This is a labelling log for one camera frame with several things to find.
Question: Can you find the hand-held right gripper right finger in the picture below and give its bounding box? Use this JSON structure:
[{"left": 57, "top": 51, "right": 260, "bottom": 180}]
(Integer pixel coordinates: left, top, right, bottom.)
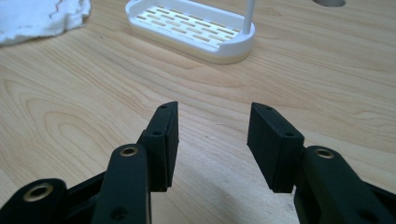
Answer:
[{"left": 247, "top": 102, "right": 396, "bottom": 224}]

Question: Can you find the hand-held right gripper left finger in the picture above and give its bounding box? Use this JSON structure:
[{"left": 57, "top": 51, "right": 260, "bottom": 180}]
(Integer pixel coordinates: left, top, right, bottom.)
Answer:
[{"left": 91, "top": 101, "right": 180, "bottom": 224}]

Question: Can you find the white slotted drain rack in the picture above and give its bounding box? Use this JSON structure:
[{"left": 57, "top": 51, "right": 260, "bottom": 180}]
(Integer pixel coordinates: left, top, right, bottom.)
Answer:
[{"left": 124, "top": 0, "right": 257, "bottom": 65}]

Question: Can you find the grey round object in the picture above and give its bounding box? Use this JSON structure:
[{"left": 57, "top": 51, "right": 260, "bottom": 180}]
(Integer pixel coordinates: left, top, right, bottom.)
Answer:
[{"left": 312, "top": 0, "right": 347, "bottom": 7}]

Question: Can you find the white cloth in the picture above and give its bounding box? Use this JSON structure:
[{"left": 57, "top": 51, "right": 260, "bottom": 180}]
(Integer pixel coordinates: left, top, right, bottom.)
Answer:
[{"left": 0, "top": 0, "right": 92, "bottom": 47}]

